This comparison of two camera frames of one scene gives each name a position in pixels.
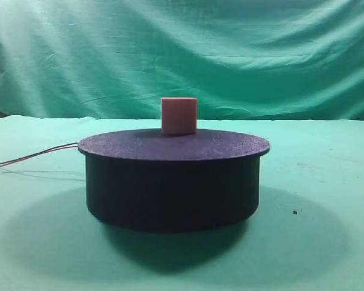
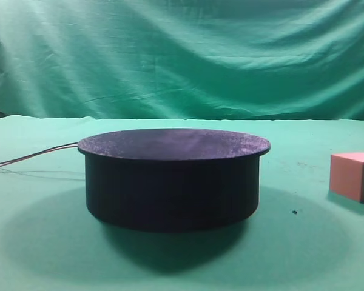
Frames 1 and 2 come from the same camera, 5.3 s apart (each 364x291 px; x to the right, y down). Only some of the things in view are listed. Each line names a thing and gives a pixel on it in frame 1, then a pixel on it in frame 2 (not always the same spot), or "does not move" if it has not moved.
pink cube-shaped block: x=179 y=115 -> x=353 y=176
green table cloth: x=313 y=228 does not move
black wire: x=36 y=153 does not move
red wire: x=31 y=156 does not move
